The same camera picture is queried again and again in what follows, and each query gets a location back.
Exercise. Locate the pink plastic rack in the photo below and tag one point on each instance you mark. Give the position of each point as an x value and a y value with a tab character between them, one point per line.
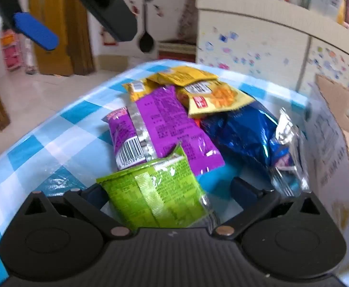
11	52

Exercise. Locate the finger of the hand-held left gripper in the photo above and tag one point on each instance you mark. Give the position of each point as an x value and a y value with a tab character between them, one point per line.
108	9
37	31

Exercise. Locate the yellow snack packet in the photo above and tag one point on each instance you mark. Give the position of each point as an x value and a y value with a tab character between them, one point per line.
138	89
183	76

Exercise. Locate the cream cabinet with stickers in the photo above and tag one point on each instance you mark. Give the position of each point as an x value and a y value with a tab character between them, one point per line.
261	36

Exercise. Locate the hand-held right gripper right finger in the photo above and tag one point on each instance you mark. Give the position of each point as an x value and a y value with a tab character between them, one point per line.
240	189

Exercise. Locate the dark blue snack packet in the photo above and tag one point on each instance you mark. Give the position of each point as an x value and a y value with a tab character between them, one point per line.
240	134

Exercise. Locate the purple snack packet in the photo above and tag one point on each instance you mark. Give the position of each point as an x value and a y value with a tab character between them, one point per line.
165	125

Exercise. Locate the wooden door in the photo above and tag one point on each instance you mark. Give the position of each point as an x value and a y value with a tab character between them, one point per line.
55	27

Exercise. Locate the white carton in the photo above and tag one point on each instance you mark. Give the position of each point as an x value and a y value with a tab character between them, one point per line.
325	1

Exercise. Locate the cardboard box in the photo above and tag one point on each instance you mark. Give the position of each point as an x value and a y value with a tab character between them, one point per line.
333	143

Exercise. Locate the yellow packet with red label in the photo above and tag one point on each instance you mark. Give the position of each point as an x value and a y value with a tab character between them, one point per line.
219	98

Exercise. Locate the silver clear snack packet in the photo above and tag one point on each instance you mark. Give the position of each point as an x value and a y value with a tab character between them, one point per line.
291	155

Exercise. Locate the blue white checkered tablecloth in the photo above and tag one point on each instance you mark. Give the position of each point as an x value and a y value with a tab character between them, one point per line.
52	143

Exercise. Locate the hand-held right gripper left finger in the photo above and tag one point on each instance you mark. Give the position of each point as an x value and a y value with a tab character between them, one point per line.
94	196

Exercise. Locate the green snack packet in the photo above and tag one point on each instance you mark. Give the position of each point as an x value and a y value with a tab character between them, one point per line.
159	194

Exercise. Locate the black ladle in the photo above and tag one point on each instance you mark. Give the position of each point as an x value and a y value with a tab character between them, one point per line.
146	41

